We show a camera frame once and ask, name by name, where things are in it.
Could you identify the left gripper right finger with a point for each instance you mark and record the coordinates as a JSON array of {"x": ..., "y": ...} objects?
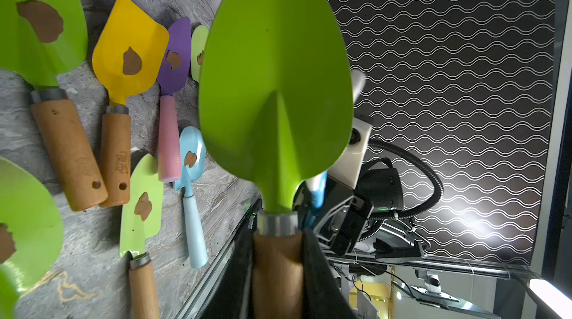
[{"x": 321, "y": 296}]

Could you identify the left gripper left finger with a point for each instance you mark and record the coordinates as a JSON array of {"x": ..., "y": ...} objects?
[{"x": 233, "y": 296}]

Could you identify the yellow square trowel wooden handle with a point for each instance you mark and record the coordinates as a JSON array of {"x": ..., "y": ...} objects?
[{"x": 126, "y": 61}]

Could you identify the green pointed trowel wooden handle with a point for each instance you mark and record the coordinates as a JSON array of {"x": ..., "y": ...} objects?
[{"x": 40, "y": 40}]

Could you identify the white brush blue handle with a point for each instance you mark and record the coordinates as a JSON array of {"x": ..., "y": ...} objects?
[{"x": 317, "y": 185}]

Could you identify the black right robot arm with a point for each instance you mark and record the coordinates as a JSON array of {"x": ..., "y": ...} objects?
[{"x": 373, "y": 212}]

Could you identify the light green trowel wooden handle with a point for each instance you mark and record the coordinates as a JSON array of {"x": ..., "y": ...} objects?
[{"x": 199, "y": 38}]

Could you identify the light blue trowel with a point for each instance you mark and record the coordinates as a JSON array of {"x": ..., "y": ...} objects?
[{"x": 193, "y": 157}]

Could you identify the purple trowel pink handle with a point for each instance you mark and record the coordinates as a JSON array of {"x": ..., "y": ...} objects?
[{"x": 172, "y": 77}]

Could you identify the light green square trowel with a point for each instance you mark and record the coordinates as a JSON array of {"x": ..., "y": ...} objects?
[{"x": 141, "y": 220}]

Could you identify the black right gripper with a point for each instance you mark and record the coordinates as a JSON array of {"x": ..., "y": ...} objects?
[{"x": 343, "y": 224}]

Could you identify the green trowel yellow handle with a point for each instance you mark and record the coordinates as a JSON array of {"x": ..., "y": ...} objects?
[{"x": 31, "y": 234}]

